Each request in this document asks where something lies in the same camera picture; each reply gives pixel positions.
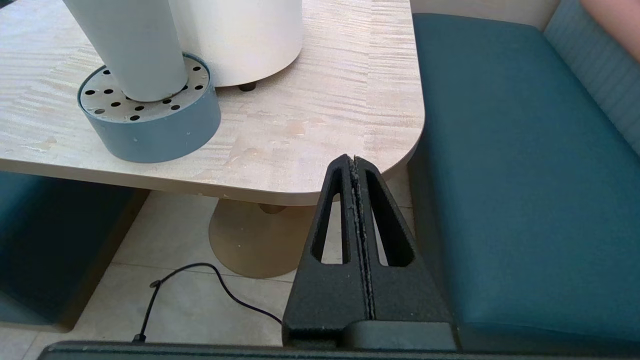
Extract teal upholstered bench sofa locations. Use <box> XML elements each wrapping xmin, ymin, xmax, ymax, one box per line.
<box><xmin>0</xmin><ymin>171</ymin><xmax>151</xmax><ymax>334</ymax></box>
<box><xmin>407</xmin><ymin>0</ymin><xmax>640</xmax><ymax>357</ymax></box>

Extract large white tea dispenser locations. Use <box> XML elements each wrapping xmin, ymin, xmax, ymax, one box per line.
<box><xmin>169</xmin><ymin>0</ymin><xmax>304</xmax><ymax>92</ymax></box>

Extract beige table pedestal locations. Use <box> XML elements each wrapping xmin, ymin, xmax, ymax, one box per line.
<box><xmin>208</xmin><ymin>197</ymin><xmax>321</xmax><ymax>279</ymax></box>

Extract black floor cable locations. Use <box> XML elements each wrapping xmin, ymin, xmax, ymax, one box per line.
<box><xmin>132</xmin><ymin>263</ymin><xmax>284</xmax><ymax>344</ymax></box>

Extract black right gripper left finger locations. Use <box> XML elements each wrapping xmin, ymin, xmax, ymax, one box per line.
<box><xmin>282</xmin><ymin>154</ymin><xmax>374</xmax><ymax>347</ymax></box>

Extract grey plastic cup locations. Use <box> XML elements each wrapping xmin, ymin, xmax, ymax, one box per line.
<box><xmin>62</xmin><ymin>0</ymin><xmax>189</xmax><ymax>103</ymax></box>

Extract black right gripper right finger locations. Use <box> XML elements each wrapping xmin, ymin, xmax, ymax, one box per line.
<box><xmin>354</xmin><ymin>156</ymin><xmax>454</xmax><ymax>323</ymax></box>

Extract pink bolster cushion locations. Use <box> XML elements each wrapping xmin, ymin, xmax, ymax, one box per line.
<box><xmin>580</xmin><ymin>0</ymin><xmax>640</xmax><ymax>62</ymax></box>

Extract large blue-grey drip tray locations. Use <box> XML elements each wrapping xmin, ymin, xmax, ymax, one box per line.
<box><xmin>77</xmin><ymin>52</ymin><xmax>222</xmax><ymax>164</ymax></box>

